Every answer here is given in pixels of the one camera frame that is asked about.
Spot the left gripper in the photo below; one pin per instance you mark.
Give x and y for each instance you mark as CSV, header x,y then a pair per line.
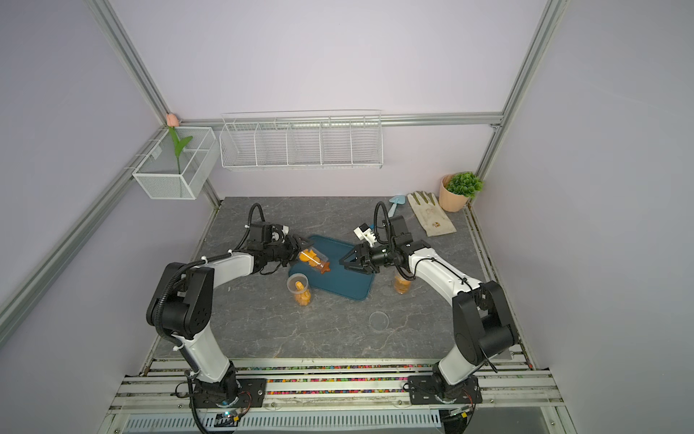
x,y
294,249

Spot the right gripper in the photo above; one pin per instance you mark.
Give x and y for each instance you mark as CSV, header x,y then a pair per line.
x,y
361,253

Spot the clear cookie jar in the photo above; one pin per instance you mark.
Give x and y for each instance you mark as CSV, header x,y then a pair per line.
x,y
401,285
298,285
314,259

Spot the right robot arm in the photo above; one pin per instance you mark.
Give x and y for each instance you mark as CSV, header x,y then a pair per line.
x,y
483,324

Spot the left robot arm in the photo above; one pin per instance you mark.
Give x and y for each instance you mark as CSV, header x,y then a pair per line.
x,y
180,310

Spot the teal plastic tray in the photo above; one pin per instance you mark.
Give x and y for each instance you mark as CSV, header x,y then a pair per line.
x,y
338,280

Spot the blue garden trowel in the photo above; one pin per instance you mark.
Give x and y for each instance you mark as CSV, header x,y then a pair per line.
x,y
395,202

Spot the beige gardening glove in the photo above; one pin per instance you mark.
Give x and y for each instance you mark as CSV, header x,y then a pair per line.
x,y
430,215

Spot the potted green plant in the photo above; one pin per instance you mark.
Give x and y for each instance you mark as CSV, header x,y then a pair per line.
x,y
458,189

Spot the artificial pink tulip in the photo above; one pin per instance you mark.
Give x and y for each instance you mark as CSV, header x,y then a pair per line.
x,y
179,143

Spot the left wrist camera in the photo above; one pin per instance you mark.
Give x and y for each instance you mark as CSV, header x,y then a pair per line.
x,y
278,232

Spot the white wire wall shelf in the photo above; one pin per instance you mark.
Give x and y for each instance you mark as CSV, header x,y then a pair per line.
x,y
301,139

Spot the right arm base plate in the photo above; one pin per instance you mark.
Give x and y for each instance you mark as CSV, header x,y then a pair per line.
x,y
433,389

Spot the white mesh wall basket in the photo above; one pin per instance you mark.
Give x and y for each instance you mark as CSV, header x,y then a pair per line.
x,y
157,172

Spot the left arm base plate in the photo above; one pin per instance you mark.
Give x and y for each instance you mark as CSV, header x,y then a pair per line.
x,y
241,393

